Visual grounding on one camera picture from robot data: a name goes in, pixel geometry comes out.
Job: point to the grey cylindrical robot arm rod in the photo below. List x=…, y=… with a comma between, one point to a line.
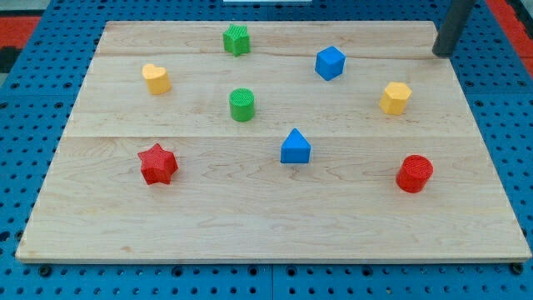
x=451, y=29

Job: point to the yellow hexagon block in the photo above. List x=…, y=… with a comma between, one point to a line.
x=395, y=98

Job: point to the blue triangle block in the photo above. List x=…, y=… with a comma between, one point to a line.
x=295, y=148

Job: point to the green cylinder block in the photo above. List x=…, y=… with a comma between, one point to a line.
x=242, y=104

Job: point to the light wooden board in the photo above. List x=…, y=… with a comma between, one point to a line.
x=232, y=200

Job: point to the blue cube block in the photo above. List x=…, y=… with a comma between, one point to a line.
x=330, y=63

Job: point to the red star block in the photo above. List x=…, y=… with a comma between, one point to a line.
x=157, y=165

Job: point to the green star block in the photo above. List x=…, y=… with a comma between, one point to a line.
x=236, y=40

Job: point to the yellow heart block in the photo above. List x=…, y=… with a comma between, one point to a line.
x=156, y=79

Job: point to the red cylinder block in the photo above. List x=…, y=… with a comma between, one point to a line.
x=414, y=173

